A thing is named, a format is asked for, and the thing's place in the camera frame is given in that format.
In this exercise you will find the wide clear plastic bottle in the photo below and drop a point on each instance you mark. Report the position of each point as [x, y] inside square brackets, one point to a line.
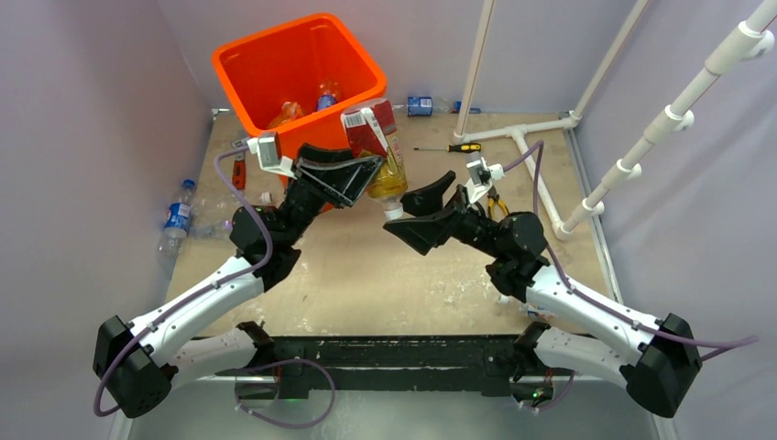
[228, 202]

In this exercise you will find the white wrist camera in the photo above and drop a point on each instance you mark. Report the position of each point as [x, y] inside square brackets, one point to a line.
[266, 148]
[481, 176]

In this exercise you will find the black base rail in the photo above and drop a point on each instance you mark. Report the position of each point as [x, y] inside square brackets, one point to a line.
[491, 365]

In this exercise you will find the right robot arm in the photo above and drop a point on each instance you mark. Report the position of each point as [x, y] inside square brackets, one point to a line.
[653, 359]

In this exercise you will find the orange plastic bin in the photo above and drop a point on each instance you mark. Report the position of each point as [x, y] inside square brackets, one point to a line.
[286, 63]

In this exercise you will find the yellow black screwdriver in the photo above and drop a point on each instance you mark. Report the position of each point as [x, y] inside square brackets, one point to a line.
[455, 148]

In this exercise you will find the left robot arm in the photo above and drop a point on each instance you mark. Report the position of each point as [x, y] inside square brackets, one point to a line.
[139, 362]

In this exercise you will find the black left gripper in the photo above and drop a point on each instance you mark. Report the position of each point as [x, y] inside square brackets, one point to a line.
[343, 177]

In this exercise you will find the blue pepsi label bottle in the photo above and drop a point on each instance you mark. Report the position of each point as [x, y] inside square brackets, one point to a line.
[329, 94]

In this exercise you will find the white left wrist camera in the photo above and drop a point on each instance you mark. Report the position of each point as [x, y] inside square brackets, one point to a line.
[266, 148]

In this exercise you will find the yellow handle pliers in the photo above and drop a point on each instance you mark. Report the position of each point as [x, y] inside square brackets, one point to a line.
[495, 205]

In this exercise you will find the red adjustable wrench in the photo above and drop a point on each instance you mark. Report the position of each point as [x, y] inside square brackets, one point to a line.
[239, 166]

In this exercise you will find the small label clear bottle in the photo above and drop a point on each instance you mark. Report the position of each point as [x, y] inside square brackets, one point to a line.
[532, 311]

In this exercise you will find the small clear white-cap bottle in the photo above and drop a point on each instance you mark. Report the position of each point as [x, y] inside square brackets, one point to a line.
[216, 230]

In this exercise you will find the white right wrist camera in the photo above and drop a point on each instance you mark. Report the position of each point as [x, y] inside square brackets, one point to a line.
[481, 176]

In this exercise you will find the crushed orange label bottle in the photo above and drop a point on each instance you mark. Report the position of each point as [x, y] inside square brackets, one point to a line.
[289, 111]

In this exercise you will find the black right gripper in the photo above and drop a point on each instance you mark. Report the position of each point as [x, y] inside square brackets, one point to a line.
[423, 234]

